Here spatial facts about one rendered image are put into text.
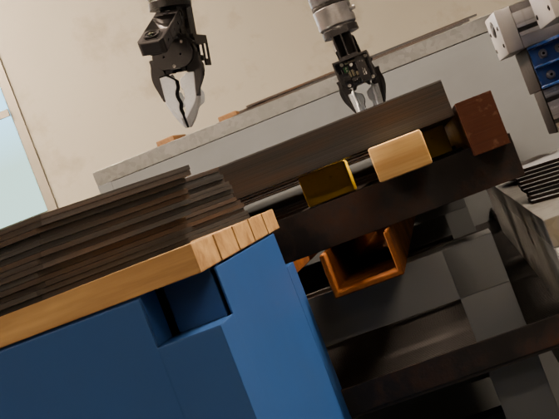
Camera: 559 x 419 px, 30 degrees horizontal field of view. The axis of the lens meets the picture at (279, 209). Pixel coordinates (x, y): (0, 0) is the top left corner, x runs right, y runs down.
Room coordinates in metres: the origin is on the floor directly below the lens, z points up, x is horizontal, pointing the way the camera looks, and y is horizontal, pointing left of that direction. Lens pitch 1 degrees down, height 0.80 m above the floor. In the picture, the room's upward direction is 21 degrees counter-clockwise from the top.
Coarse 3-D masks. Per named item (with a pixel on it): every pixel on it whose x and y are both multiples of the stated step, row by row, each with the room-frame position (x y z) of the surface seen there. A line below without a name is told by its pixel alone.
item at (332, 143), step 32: (416, 96) 1.15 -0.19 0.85; (320, 128) 1.17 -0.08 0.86; (352, 128) 1.17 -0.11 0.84; (384, 128) 1.16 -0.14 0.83; (416, 128) 1.16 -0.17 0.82; (256, 160) 1.18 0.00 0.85; (288, 160) 1.18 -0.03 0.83; (320, 160) 1.17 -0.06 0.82; (352, 160) 1.84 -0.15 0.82; (256, 192) 1.22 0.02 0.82
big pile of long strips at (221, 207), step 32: (128, 192) 0.81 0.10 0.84; (160, 192) 0.84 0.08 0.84; (192, 192) 1.03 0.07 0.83; (224, 192) 1.04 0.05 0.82; (32, 224) 0.77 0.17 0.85; (64, 224) 0.79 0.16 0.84; (96, 224) 0.80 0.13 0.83; (128, 224) 0.81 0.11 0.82; (160, 224) 0.83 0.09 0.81; (192, 224) 1.01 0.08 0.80; (224, 224) 1.02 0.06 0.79; (0, 256) 0.77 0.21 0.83; (32, 256) 0.77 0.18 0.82; (64, 256) 0.78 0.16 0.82; (96, 256) 0.80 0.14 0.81; (128, 256) 0.82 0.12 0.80; (0, 288) 0.77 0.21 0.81; (32, 288) 0.77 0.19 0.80; (64, 288) 0.78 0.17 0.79
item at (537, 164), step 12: (552, 156) 1.40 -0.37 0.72; (528, 168) 1.37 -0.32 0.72; (540, 168) 1.34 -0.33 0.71; (552, 168) 1.32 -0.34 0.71; (516, 180) 1.40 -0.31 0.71; (528, 180) 1.34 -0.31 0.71; (540, 180) 1.31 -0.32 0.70; (552, 180) 1.30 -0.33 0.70; (528, 192) 1.32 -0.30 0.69; (540, 192) 1.30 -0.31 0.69; (552, 192) 1.27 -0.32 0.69
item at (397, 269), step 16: (400, 224) 1.38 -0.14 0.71; (352, 240) 1.46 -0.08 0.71; (368, 240) 1.68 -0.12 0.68; (384, 240) 1.60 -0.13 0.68; (400, 240) 1.26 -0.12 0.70; (320, 256) 1.13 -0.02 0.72; (336, 256) 1.22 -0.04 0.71; (352, 256) 1.38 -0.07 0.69; (368, 256) 1.43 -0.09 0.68; (384, 256) 1.34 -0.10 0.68; (400, 256) 1.15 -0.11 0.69; (336, 272) 1.17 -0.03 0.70; (352, 272) 1.29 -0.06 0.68; (368, 272) 1.22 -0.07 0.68; (384, 272) 1.15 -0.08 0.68; (400, 272) 1.12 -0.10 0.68; (336, 288) 1.13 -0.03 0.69; (352, 288) 1.13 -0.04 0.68
